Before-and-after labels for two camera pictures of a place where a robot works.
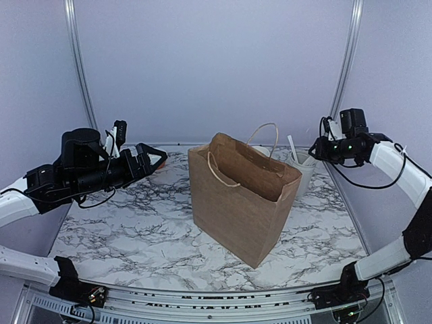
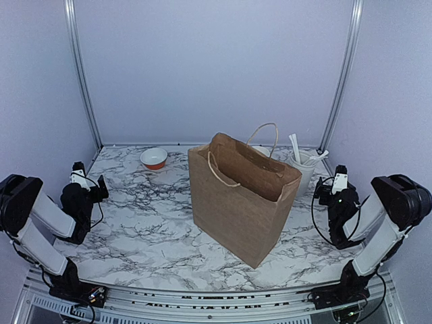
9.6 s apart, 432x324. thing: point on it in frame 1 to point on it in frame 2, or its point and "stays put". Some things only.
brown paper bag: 242,198 stays put
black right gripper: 321,152 to 325,189
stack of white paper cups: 262,149 stays put
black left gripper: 131,172 to 104,193
